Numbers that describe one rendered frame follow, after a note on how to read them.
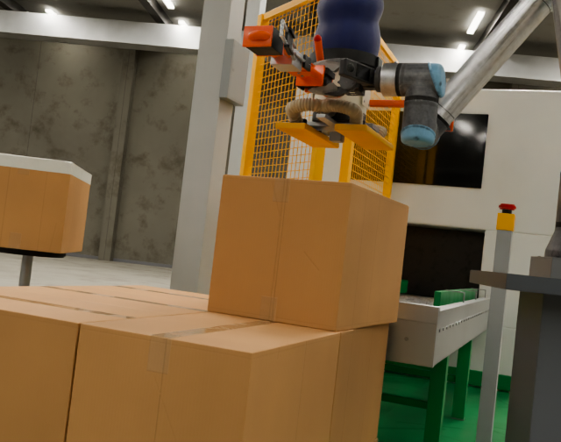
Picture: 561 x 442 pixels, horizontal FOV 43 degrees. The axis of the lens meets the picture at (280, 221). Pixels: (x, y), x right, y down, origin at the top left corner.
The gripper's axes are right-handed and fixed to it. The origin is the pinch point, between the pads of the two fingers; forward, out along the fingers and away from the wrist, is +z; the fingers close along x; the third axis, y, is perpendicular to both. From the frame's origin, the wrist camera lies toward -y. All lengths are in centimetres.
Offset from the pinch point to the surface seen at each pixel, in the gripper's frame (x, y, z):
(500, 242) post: -37, 121, -43
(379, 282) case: -56, 30, -18
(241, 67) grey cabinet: 42, 138, 96
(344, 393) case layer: -87, 7, -17
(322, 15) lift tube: 24.7, 19.0, 6.7
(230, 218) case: -42.4, -3.1, 19.3
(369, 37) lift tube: 18.4, 21.9, -8.6
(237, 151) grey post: 28, 339, 197
